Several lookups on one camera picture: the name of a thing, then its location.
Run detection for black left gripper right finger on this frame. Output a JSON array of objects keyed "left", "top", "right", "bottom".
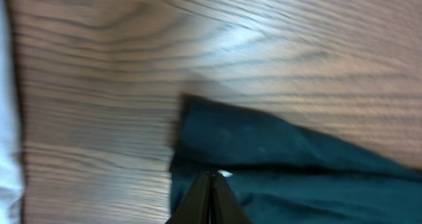
[{"left": 210, "top": 173, "right": 253, "bottom": 224}]

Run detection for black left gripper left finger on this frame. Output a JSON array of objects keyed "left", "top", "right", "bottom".
[{"left": 166, "top": 172, "right": 210, "bottom": 224}]

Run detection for black t-shirt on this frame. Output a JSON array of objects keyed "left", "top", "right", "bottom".
[{"left": 169, "top": 96, "right": 421, "bottom": 224}]

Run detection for beige shorts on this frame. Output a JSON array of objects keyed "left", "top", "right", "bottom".
[{"left": 1, "top": 0, "right": 25, "bottom": 224}]

